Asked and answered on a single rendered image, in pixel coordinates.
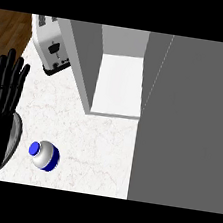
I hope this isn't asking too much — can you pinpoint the blue capped water bottle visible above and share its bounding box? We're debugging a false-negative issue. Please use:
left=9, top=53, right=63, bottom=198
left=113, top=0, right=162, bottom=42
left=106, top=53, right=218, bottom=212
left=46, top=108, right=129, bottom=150
left=25, top=138, right=63, bottom=174

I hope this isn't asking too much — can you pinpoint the white open cabinet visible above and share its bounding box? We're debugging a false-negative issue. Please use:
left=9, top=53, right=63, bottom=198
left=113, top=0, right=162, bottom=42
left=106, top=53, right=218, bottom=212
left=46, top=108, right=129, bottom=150
left=42, top=17, right=175, bottom=127

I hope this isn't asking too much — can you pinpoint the dark grey cabinet door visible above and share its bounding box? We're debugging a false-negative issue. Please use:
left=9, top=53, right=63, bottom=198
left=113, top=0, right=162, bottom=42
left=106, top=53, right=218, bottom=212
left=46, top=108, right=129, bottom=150
left=126, top=32, right=223, bottom=215

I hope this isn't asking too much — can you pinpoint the white toaster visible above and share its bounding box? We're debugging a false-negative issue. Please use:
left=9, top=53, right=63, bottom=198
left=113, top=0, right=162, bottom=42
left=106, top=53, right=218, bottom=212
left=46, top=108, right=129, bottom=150
left=22, top=14, right=78, bottom=80

